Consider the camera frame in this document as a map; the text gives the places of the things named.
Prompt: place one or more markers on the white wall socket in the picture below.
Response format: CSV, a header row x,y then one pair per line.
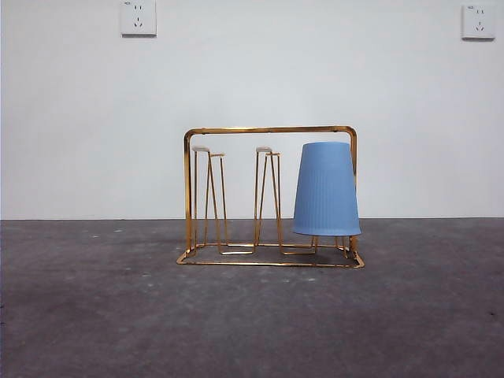
x,y
138,17
478,21

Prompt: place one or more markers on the blue ribbed plastic cup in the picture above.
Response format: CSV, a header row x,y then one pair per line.
x,y
327,189

